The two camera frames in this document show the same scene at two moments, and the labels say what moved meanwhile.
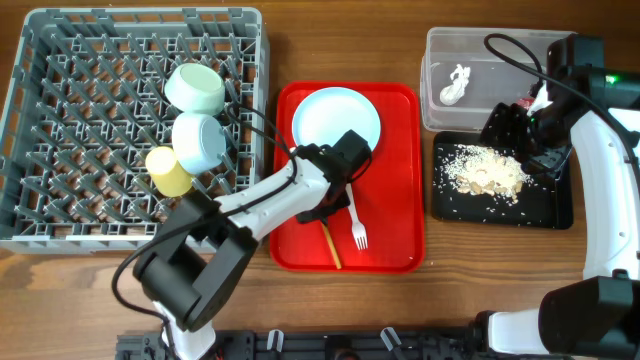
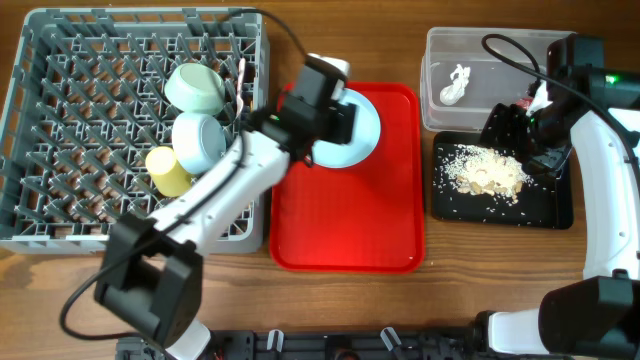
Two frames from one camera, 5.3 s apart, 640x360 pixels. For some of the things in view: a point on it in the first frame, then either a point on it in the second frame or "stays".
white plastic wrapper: x=451 y=95 stays
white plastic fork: x=358 y=230 → x=239 y=101
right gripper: x=501 y=128 stays
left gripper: x=341 y=202 → x=339 y=120
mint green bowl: x=194 y=88 stays
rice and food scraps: x=483 y=170 stays
